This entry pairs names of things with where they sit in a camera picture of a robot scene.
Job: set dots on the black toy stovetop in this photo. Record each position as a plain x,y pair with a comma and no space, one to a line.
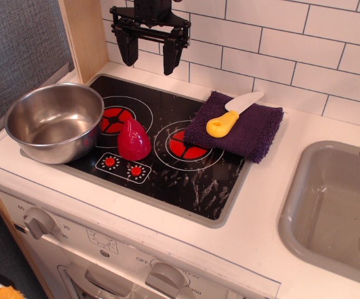
190,181

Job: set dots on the purple folded towel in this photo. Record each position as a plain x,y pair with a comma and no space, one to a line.
251,136

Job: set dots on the grey left timer knob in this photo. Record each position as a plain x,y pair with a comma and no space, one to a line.
38,222

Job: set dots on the yellow object at corner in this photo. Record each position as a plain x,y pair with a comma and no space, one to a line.
10,293

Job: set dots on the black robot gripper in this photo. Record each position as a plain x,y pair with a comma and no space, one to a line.
152,21

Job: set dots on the grey oven door handle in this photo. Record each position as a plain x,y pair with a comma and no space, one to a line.
98,285

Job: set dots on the red teardrop-shaped plastic toy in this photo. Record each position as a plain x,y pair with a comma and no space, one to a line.
133,142

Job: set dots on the stainless steel pot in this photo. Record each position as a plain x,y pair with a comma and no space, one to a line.
57,123

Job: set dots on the yellow-handled white toy knife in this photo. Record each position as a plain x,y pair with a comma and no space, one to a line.
219,127

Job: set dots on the grey right oven knob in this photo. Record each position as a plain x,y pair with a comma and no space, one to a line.
165,279

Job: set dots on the grey sink basin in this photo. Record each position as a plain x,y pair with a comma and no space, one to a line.
320,221

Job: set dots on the wooden side panel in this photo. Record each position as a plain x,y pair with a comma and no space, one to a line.
83,23

